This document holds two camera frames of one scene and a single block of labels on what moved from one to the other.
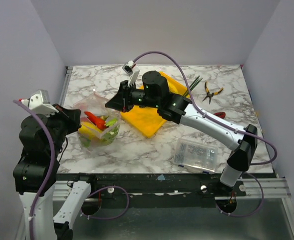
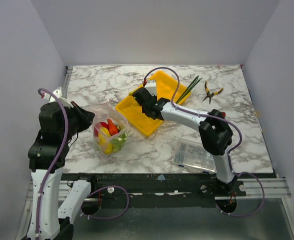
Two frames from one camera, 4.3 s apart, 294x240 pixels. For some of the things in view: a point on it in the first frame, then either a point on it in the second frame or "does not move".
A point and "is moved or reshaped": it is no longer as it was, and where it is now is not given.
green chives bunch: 193,85 does not move
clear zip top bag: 100,122 is moved or reshaped
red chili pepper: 99,121 → 112,128
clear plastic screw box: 196,155 does not move
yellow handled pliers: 209,94 does not move
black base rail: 203,185 does not move
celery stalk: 107,137 → 118,142
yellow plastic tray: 147,121 does not move
